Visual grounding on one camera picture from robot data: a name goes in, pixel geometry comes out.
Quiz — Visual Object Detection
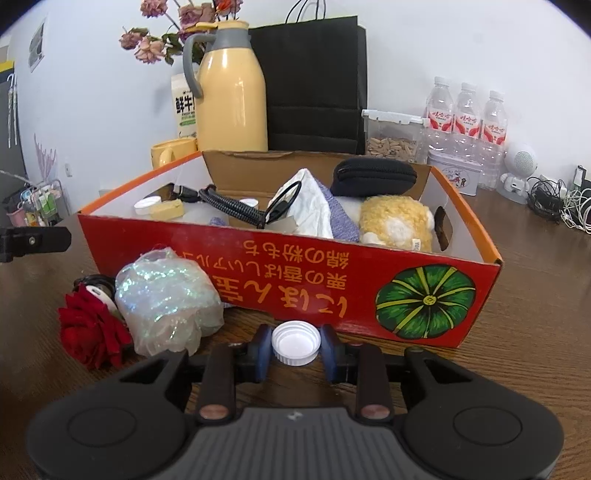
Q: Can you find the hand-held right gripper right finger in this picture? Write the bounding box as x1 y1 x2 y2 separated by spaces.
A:
320 324 472 422

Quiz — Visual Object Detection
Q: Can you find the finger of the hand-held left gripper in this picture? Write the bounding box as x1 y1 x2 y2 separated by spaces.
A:
0 227 73 264

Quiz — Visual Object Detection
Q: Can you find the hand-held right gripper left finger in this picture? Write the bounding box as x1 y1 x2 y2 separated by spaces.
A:
111 324 274 424

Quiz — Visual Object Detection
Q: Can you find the white ribbed bottle cap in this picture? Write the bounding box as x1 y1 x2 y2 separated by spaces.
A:
271 322 321 367

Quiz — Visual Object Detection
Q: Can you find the red cardboard box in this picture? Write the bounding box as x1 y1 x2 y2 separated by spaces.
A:
78 148 503 349

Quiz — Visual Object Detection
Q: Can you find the purple woven cloth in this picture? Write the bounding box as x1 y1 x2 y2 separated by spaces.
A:
210 182 361 243

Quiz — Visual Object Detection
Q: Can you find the tan rectangular block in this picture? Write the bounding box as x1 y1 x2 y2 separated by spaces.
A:
149 200 186 221

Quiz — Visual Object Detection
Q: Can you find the white tissue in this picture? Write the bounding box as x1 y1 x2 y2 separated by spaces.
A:
272 168 334 240

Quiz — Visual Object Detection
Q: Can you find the black braided cable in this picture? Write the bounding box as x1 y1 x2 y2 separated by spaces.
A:
174 181 303 230

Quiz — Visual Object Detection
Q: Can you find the black and white small gadget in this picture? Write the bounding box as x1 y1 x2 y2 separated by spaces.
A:
73 274 123 324

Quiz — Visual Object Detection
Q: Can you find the red artificial rose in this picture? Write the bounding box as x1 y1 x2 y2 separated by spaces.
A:
58 284 134 372

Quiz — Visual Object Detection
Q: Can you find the iridescent plastic puff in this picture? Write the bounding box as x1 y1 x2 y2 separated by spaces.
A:
113 247 225 357

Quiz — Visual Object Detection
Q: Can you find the dark grey door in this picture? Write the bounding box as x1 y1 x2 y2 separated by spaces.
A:
0 44 28 204

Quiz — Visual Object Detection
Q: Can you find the white round lid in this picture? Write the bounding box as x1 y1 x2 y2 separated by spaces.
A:
134 196 162 217

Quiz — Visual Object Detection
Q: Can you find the yellow and white plush toy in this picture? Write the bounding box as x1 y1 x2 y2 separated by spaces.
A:
344 195 437 254

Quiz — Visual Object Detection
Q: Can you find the yellow mug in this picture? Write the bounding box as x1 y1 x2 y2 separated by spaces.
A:
150 137 200 169

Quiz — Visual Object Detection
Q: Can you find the black zip pouch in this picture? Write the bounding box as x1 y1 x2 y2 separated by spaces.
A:
332 158 417 198

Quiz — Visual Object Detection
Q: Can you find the white milk carton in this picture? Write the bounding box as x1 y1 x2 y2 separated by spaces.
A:
171 73 199 139

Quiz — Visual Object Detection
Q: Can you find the clear snack container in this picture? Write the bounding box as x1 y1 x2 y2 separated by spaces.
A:
361 109 430 164

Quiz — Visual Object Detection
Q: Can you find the white printed tin box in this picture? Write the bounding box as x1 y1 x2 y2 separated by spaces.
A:
427 150 482 197

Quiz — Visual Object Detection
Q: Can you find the dried pink flower bouquet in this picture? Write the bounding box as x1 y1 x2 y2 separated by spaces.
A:
119 0 243 65

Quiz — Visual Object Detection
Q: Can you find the yellow thermos jug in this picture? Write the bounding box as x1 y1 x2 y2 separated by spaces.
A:
182 21 269 152

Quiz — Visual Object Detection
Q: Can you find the clear water bottle red label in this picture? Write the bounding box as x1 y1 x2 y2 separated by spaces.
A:
424 76 455 153
478 90 509 190
452 83 483 154

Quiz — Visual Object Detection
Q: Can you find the black paper bag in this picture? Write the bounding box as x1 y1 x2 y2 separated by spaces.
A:
249 0 369 155

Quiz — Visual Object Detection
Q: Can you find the white robot-shaped speaker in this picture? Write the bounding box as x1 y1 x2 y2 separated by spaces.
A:
496 141 539 205

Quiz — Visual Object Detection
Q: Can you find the wire storage rack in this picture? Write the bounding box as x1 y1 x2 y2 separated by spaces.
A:
2 178 72 227

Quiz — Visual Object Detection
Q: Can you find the purple flower wall decal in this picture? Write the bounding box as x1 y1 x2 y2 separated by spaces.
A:
33 134 58 183

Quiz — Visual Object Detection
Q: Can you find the wall poster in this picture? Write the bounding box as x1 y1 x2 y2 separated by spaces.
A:
28 16 49 72

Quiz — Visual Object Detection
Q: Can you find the tangle of charger cables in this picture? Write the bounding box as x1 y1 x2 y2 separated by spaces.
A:
526 164 591 232

